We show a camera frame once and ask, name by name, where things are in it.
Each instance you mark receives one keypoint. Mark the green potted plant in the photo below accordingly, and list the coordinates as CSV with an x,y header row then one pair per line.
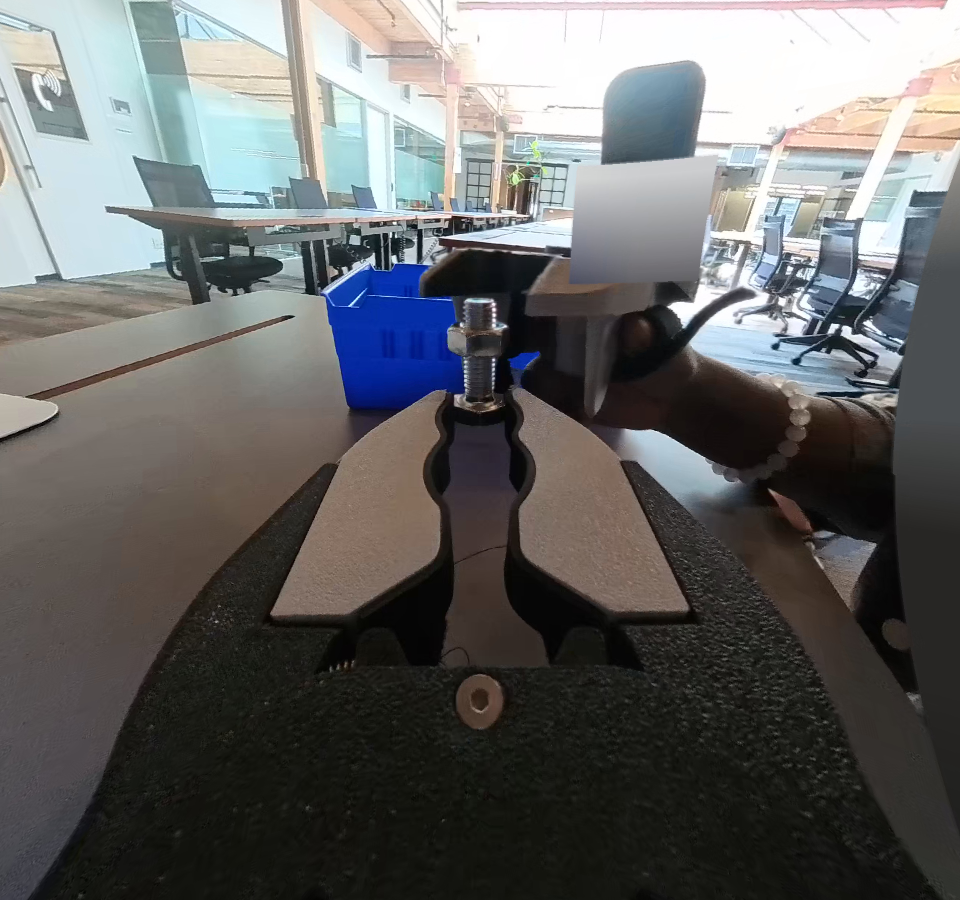
x,y
534,157

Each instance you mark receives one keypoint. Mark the silver steel bolt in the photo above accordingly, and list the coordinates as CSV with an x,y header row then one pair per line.
x,y
478,378

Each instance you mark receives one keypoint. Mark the person's right hand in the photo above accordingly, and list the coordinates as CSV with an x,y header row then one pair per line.
x,y
675,397

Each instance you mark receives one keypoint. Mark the person's right forearm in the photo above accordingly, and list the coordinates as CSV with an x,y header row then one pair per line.
x,y
847,465

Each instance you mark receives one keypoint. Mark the white document stand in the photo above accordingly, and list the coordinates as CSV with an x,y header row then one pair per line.
x,y
22,414

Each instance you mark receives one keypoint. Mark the long wooden desk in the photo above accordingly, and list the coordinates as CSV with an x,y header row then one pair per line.
x,y
225,215

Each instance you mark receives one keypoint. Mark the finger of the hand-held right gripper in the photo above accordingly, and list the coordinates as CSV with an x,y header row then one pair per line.
x,y
487,271

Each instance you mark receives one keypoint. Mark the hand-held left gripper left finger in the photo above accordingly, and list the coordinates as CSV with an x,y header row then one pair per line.
x,y
360,525

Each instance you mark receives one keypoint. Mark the silver hex nut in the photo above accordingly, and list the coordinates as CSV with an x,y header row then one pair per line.
x,y
478,339

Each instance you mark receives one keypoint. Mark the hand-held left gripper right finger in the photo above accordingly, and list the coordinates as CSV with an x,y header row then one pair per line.
x,y
600,525

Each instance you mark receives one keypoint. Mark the phone symbol door sign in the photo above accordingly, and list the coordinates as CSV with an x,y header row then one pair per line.
x,y
49,97

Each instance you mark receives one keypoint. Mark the blue plastic bin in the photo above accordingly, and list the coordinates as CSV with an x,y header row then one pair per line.
x,y
382,345

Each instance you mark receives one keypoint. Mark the black office chair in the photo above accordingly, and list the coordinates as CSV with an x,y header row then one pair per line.
x,y
240,270
911,277
772,247
307,194
840,262

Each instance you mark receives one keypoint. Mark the wooden support post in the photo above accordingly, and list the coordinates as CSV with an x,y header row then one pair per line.
x,y
300,52

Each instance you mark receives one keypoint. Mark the dark desk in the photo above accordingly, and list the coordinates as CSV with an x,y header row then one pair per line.
x,y
510,236

